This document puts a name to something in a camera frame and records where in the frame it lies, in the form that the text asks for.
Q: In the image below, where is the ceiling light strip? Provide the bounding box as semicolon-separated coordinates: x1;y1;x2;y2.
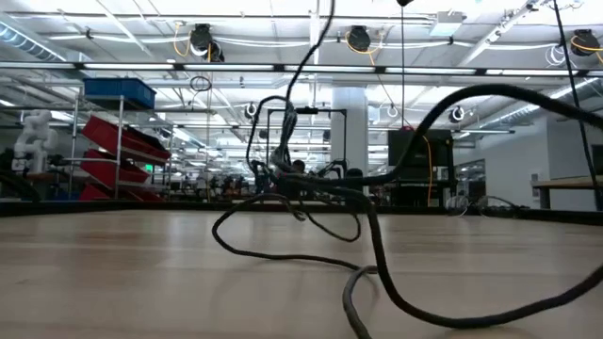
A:
0;60;603;77

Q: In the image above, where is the black gantry frame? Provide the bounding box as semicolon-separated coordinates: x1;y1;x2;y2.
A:
266;106;349;173

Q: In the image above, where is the wooden work table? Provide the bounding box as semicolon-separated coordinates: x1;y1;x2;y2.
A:
530;176;603;212

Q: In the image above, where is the red storage bin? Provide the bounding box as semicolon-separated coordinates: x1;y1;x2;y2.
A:
82;116;171;166
79;149;151;189
82;183;164;203

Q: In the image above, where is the thin black cord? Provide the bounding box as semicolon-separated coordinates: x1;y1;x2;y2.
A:
211;0;603;339

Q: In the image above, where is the black ceiling cord reel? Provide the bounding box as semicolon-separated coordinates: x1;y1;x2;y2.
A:
189;23;226;64
346;25;373;54
569;28;602;57

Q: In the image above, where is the white cable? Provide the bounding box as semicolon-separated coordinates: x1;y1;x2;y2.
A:
445;195;480;218

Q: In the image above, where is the white building column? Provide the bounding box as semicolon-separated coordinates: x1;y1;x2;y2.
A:
331;87;369;199

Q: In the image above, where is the white robot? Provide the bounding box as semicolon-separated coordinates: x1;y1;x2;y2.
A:
12;110;58;175

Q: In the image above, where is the black aluminium table frame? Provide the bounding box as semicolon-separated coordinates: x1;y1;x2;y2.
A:
0;200;603;228

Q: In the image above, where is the black monitor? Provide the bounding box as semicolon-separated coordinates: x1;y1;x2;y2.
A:
386;129;455;183

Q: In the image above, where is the blue storage bin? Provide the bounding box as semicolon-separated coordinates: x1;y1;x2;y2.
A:
83;77;157;110

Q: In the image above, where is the yellow hanging cable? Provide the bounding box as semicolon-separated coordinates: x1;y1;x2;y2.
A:
346;40;433;206

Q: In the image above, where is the metal wire rack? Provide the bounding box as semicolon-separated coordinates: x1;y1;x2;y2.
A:
68;93;173;203

